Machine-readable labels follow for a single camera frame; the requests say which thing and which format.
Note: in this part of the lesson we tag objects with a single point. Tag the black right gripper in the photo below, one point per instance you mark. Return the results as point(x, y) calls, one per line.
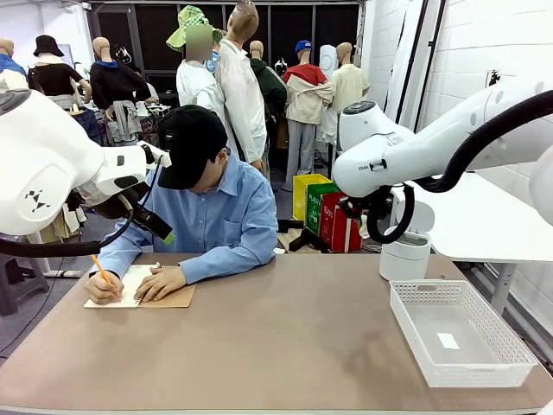
point(376, 205)

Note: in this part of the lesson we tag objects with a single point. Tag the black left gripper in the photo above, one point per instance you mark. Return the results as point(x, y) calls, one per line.
point(151, 224)

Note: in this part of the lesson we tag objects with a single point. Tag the spiral notebook kraft cover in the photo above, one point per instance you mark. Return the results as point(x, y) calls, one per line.
point(177, 298)

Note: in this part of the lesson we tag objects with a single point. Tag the yellow pencil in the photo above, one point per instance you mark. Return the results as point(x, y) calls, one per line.
point(99, 266)

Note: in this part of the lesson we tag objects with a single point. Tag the person's right forearm blue sleeve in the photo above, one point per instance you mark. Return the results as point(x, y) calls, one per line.
point(121, 259)

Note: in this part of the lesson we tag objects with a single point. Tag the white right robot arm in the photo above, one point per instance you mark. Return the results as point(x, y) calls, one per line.
point(432, 147)

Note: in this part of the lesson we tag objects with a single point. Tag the person's left forearm blue sleeve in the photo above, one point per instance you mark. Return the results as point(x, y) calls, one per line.
point(229, 261)

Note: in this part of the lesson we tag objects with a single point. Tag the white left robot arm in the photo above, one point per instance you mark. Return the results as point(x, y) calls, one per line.
point(43, 151)

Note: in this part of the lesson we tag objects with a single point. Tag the person's left hand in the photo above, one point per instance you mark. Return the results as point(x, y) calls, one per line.
point(166, 281)

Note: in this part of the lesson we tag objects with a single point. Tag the person's right hand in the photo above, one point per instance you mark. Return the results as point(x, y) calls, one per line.
point(101, 290)

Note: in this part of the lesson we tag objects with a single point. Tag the red recycling bag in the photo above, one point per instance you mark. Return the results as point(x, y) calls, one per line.
point(337, 233)

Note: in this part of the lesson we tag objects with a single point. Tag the green recycling bag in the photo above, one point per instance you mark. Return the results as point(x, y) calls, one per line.
point(315, 207)

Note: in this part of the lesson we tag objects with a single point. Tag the black stand base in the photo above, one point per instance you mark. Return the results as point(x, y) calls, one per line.
point(309, 238)

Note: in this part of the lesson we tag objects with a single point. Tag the yellow recycling bag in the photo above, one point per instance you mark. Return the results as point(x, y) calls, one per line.
point(302, 194)

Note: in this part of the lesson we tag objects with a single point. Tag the person's body blue shirt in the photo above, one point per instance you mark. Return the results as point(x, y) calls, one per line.
point(216, 212)

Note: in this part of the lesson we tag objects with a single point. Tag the white lidded trash can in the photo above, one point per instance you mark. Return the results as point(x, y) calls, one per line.
point(404, 263)

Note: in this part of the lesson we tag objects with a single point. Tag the black baseball cap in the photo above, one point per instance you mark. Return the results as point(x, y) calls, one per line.
point(194, 142)

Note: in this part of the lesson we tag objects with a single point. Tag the beige cloth bundle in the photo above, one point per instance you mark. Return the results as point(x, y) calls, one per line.
point(56, 229)

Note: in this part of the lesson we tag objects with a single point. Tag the white desk leg base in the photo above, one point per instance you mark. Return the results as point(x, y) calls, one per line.
point(56, 273)

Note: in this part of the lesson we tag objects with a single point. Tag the mannequin blue cap red jacket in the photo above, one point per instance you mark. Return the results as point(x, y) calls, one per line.
point(307, 95)

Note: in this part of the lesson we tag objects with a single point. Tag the mannequin cream shirt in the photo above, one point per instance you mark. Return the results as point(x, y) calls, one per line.
point(350, 86)

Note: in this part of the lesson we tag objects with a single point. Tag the large white side table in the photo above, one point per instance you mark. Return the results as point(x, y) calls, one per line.
point(497, 225)

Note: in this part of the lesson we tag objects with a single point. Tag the mannequin dark green hoodie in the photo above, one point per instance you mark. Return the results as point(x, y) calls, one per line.
point(270, 86)

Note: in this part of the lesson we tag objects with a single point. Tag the background person white shirt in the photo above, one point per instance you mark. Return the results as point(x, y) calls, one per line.
point(150, 90)

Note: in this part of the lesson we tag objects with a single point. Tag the white oval panel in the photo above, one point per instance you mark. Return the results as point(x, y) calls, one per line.
point(328, 60)

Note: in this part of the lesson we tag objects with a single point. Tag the grey plastic stool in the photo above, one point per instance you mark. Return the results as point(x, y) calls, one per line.
point(21, 281)

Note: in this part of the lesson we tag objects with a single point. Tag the figure green hat white shirt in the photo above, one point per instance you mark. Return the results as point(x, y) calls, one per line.
point(194, 82)

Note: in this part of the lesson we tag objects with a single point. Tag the mannequin black hoodie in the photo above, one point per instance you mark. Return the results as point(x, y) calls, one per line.
point(114, 86)

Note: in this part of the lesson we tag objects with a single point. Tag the tall mannequin white shirt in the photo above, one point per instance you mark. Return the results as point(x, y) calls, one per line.
point(242, 86)

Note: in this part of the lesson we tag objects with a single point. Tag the black tripod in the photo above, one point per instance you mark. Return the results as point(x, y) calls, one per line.
point(493, 78)

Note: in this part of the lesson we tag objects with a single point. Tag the mannequin black bucket hat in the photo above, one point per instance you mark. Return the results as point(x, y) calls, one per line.
point(54, 78)

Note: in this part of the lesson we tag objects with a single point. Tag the white perforated plastic basket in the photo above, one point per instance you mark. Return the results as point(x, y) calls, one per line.
point(497, 372)

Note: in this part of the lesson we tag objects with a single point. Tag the mannequin blue white shirt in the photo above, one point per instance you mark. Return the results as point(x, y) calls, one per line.
point(8, 65)

